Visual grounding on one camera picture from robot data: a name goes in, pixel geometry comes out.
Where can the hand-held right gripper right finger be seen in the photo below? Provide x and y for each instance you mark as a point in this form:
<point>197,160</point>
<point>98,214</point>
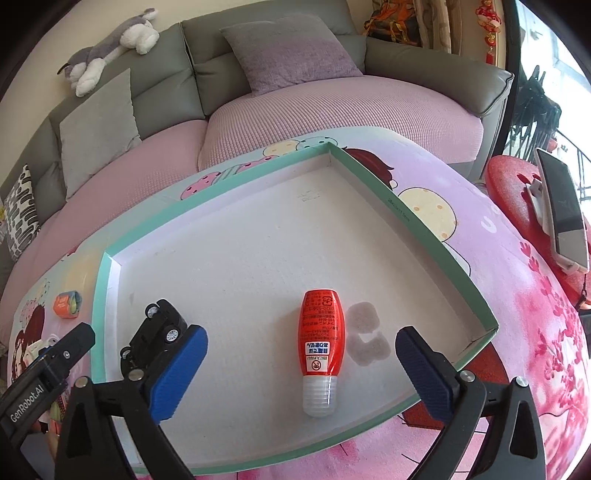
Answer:
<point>425,369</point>

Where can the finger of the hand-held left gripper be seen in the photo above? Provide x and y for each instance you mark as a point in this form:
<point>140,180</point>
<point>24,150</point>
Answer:
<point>69,346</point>

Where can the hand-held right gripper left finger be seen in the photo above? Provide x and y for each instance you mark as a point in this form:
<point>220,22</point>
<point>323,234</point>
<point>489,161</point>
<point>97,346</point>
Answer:
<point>178,369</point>

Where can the black toy car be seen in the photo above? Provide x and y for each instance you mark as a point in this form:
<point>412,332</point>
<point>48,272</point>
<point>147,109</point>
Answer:
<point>159,327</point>

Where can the red plastic bottle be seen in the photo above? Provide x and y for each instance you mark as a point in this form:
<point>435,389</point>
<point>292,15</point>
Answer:
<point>322,332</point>

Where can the shallow teal cardboard box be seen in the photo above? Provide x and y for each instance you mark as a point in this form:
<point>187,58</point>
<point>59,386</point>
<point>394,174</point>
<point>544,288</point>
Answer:
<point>277,230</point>

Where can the small orange box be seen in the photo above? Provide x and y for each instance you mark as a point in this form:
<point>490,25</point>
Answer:
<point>62,304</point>

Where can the printed cartoon blanket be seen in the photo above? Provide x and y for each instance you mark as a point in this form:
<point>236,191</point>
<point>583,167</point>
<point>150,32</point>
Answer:
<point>508,258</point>

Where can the black white patterned pillow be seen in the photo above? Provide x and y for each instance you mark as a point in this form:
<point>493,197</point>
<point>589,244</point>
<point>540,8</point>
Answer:
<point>21,212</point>

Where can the red stool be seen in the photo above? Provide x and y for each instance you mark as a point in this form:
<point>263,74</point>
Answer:
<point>508,184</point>

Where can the white phone stand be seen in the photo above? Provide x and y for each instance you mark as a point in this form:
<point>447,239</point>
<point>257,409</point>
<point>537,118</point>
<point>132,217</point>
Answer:
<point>538,198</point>

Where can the grey pillow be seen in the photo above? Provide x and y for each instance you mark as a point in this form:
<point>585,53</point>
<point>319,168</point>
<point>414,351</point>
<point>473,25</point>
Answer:
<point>97,138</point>

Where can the black smartphone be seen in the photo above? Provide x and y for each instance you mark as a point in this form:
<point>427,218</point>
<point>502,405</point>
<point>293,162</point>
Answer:
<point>563,207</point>

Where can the pink sofa seat cover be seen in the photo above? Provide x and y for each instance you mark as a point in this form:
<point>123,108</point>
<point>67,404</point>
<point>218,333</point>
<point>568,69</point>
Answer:
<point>323,110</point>

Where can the black folding rack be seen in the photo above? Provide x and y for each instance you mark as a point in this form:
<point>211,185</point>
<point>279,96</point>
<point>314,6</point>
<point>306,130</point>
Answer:
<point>531,106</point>

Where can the grey white plush dog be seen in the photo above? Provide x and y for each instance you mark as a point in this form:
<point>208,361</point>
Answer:
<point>134,37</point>

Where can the grey sofa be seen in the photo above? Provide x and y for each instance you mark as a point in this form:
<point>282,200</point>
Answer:
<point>221,46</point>

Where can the purple pillow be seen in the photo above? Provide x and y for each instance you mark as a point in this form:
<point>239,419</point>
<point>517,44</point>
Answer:
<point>291,55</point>

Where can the patterned beige curtain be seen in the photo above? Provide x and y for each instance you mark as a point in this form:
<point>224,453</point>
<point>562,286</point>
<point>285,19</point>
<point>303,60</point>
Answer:
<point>443,23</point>

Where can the orange backpack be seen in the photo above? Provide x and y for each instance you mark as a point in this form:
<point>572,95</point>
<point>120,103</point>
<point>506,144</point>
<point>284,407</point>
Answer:
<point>392,21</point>

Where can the red hanging knot ornament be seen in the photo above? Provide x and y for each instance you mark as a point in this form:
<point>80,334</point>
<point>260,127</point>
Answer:
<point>489,18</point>

